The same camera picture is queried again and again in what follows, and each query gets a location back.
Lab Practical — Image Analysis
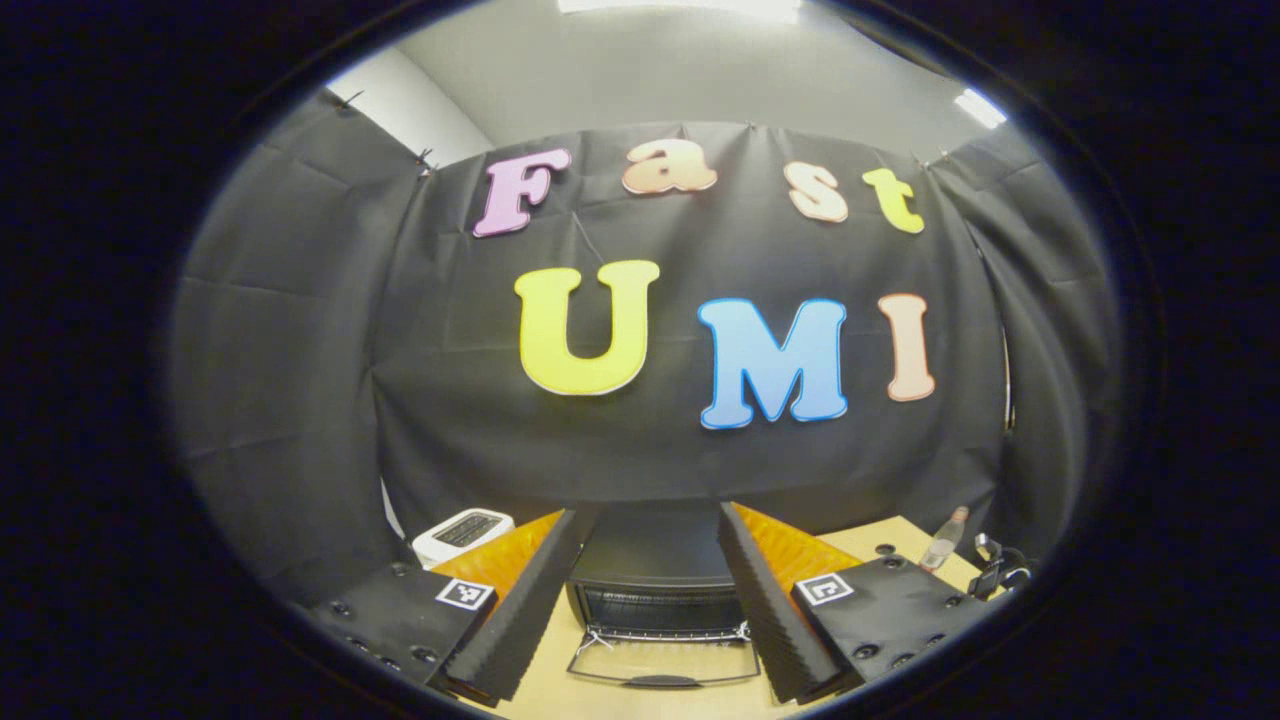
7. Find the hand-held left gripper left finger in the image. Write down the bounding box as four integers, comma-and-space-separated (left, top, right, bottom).
310, 508, 584, 706

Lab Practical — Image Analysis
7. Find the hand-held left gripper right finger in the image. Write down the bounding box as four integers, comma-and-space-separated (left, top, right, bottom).
717, 502, 991, 704

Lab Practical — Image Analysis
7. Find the black electric oven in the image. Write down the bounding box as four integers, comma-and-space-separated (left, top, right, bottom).
565, 500, 763, 690

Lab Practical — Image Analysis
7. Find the clear plastic bottle red label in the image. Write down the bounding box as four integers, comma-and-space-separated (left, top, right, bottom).
919, 505, 971, 574

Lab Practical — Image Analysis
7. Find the white toaster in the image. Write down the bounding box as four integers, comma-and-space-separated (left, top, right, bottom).
412, 508, 517, 570

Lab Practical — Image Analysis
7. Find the black backdrop cloth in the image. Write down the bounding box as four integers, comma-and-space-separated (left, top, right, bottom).
170, 88, 1126, 611

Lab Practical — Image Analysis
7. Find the small ceiling light panel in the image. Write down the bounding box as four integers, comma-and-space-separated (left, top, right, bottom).
953, 88, 1009, 131

